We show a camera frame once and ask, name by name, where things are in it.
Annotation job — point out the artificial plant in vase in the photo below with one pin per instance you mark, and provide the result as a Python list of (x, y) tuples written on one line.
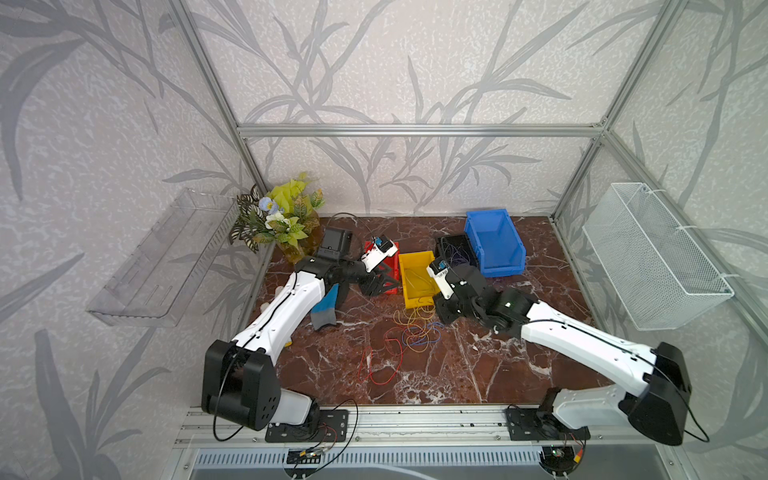
[(287, 217)]

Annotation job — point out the yellow plastic bin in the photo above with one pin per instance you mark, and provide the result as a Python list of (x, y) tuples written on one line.
[(418, 287)]

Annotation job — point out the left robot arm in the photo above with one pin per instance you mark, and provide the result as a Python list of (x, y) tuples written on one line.
[(240, 382)]

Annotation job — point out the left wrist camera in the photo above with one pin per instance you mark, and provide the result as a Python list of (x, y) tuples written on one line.
[(381, 248)]

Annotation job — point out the red plastic bin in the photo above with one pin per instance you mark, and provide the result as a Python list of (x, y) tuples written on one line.
[(393, 263)]

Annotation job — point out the clear plastic wall shelf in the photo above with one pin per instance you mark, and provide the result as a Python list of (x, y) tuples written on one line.
[(158, 281)]

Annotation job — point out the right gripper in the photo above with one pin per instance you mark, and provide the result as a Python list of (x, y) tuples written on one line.
[(442, 315)]

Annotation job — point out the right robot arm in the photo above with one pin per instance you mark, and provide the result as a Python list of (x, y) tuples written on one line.
[(650, 389)]

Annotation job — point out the blue plastic bin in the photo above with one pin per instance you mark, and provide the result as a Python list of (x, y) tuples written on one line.
[(496, 243)]

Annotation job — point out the aluminium front rail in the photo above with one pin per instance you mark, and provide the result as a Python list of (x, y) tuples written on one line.
[(373, 425)]

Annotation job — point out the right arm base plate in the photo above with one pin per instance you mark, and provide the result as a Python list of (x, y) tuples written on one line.
[(524, 423)]

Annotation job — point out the blue grey work glove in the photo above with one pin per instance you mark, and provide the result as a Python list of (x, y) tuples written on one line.
[(324, 312)]

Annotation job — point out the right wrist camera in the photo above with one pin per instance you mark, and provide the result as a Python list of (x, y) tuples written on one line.
[(438, 270)]

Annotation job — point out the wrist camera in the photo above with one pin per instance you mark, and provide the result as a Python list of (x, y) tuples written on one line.
[(381, 248), (438, 270)]

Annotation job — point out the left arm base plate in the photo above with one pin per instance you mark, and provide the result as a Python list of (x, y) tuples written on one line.
[(332, 426)]

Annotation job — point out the black plastic bin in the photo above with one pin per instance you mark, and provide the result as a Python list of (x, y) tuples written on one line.
[(456, 250)]

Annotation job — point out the white wire mesh basket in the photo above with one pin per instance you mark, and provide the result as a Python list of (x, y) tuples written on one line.
[(659, 272)]

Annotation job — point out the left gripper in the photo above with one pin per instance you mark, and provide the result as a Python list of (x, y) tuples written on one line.
[(372, 284)]

